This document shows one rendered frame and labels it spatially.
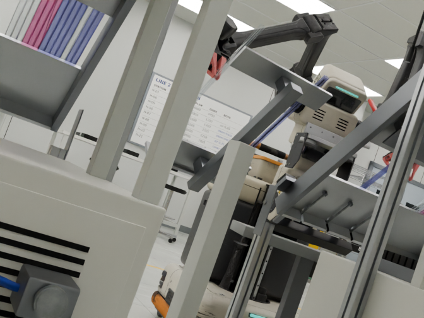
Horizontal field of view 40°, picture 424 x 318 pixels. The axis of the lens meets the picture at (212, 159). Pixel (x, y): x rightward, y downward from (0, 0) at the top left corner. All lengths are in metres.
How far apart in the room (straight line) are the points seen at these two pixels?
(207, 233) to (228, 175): 0.17
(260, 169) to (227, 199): 1.18
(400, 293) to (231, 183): 0.55
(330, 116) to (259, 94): 6.84
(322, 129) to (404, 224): 0.65
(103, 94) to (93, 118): 0.37
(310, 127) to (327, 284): 1.07
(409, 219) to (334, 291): 0.62
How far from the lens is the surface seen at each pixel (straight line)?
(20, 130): 8.31
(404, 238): 2.24
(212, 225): 1.66
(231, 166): 1.66
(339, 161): 1.76
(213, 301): 2.45
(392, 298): 1.46
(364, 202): 2.01
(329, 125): 2.64
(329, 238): 2.12
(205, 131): 9.01
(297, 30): 2.10
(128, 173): 8.66
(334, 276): 1.63
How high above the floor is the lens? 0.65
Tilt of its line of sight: 4 degrees up
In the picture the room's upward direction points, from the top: 20 degrees clockwise
